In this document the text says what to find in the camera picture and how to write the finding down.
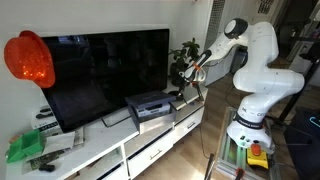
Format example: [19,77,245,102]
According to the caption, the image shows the white drawer right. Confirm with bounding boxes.
[174,108,203,143]

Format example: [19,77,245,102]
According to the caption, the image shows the black tripod stand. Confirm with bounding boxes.
[276,39,320,124]

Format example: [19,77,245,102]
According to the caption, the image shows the green plastic tray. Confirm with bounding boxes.
[6,129,44,163]

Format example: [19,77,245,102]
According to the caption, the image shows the white drawer left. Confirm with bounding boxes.
[127,133,173,179]

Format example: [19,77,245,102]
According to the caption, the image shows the white router box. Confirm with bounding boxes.
[31,105,62,136]

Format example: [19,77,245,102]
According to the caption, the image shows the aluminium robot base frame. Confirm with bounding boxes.
[213,107,282,180]

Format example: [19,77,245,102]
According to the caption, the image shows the white drawer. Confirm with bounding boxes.
[174,108,203,143]
[127,133,173,179]

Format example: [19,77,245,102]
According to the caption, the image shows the papers on stand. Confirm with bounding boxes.
[22,128,84,174]

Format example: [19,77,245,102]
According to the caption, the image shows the potted green plant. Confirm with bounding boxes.
[169,38,200,87]

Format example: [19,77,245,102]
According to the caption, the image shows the open dark blue box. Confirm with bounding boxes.
[125,91,176,134]

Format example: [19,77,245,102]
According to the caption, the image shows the white television stand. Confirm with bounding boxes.
[6,85,208,180]

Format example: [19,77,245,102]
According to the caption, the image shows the red sparkly hat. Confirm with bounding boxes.
[4,30,55,88]

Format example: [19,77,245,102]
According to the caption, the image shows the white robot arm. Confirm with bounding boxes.
[180,18,305,154]

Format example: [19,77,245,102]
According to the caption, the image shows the small black object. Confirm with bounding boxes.
[39,164,56,172]

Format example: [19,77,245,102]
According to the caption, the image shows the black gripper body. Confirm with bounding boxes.
[177,80,204,102]

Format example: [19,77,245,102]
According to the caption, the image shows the yellow emergency stop box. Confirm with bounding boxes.
[247,144,269,169]

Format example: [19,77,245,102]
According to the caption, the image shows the black flat television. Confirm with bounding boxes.
[42,29,170,132]

